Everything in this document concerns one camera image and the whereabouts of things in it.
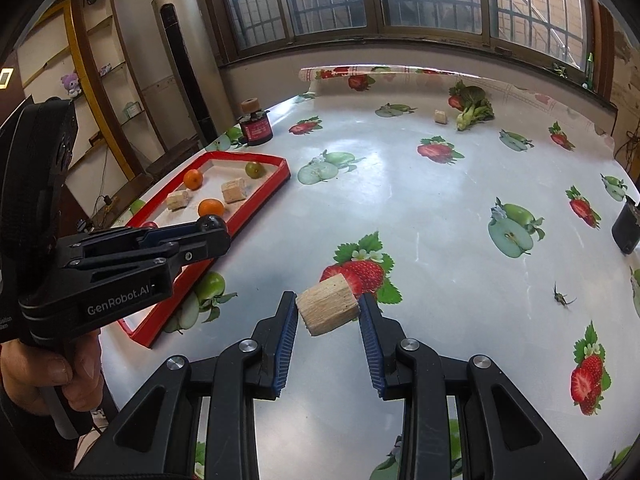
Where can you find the bok choy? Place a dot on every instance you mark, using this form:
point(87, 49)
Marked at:
point(475, 105)

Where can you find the wooden wall shelf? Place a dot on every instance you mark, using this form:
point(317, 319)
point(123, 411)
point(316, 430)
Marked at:
point(100, 60)

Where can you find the red rimmed white tray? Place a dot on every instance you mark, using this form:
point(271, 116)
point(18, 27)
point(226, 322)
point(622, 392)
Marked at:
point(220, 170)

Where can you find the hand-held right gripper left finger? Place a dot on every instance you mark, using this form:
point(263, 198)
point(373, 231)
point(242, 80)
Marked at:
point(285, 345)

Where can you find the small dry stem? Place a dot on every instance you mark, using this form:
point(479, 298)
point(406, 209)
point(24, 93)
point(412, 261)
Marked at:
point(562, 297)

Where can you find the black red motor with spool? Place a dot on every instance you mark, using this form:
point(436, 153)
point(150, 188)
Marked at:
point(256, 130)

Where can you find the fruit print tablecloth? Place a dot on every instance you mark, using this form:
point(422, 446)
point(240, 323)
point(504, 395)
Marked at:
point(450, 240)

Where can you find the red apple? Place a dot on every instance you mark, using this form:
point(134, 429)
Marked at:
point(149, 224)

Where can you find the green bottle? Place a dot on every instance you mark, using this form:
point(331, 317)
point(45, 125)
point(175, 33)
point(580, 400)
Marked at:
point(589, 67)

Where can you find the green grape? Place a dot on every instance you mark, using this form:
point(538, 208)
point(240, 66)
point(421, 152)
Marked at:
point(254, 169)

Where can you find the purple plush toy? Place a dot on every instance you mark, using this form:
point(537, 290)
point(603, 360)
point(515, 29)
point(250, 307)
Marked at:
point(71, 84)

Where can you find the standing air conditioner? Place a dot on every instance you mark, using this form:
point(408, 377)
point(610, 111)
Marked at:
point(185, 60)

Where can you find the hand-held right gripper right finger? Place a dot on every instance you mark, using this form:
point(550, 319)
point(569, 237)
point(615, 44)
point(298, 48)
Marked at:
point(371, 345)

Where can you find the black cylindrical object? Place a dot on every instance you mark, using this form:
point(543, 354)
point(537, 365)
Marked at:
point(627, 230)

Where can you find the small square wall frame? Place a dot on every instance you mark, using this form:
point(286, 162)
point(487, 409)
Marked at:
point(5, 78)

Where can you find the orange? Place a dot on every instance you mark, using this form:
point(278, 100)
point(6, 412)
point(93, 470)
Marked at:
point(210, 207)
point(192, 179)

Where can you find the person's left hand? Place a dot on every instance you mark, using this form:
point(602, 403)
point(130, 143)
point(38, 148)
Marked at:
point(40, 365)

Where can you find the small green box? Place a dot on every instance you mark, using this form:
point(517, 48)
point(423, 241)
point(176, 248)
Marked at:
point(131, 109)

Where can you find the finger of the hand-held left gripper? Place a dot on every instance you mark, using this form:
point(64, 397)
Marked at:
point(210, 245)
point(182, 231)

